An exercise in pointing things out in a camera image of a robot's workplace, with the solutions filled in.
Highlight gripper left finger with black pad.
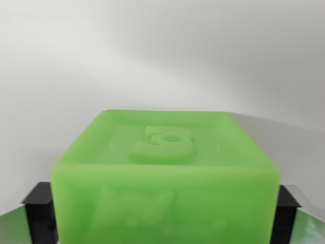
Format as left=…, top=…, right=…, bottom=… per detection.
left=0, top=181, right=59, bottom=244

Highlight green cube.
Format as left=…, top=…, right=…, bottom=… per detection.
left=49, top=109, right=281, bottom=244

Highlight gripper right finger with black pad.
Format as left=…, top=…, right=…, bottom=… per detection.
left=270, top=185, right=325, bottom=244

